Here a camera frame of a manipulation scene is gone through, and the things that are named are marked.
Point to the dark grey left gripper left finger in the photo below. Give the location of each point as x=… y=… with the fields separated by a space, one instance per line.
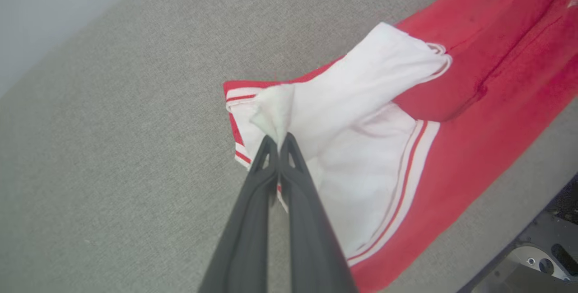
x=246 y=239

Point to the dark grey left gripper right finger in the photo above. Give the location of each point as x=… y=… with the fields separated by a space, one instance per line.
x=311 y=239

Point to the red and white basketball jersey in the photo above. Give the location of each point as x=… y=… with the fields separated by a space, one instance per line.
x=474 y=148

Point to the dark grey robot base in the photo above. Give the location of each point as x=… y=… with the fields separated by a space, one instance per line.
x=542 y=239

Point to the grey fabric sofa cushion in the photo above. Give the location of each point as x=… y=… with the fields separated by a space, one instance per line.
x=113 y=148

